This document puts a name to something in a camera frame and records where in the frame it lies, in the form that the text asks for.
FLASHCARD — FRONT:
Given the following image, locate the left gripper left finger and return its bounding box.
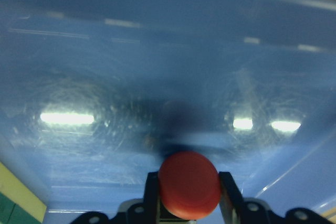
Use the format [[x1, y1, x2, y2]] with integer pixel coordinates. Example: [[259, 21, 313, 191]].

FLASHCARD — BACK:
[[126, 172, 160, 223]]

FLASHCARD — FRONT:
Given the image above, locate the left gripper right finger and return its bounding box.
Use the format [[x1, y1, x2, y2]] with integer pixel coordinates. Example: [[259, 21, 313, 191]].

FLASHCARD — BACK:
[[219, 172, 270, 223]]

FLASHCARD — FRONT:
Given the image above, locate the red emergency stop button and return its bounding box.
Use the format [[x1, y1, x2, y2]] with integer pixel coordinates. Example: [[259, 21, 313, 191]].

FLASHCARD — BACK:
[[158, 151, 221, 220]]

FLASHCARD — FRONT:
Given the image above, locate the blue plastic tray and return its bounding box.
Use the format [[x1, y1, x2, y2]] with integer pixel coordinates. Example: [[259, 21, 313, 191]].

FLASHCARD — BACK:
[[1, 0, 335, 223]]

